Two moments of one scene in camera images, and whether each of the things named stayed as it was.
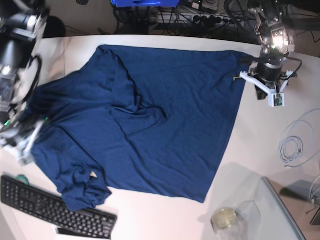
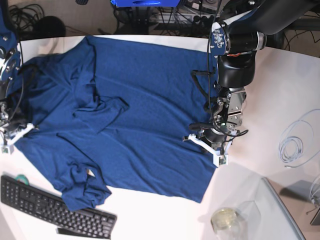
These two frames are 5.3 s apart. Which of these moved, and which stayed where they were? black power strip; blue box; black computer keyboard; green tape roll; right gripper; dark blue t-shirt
Moved: dark blue t-shirt; right gripper
Stayed: black power strip; green tape roll; black computer keyboard; blue box
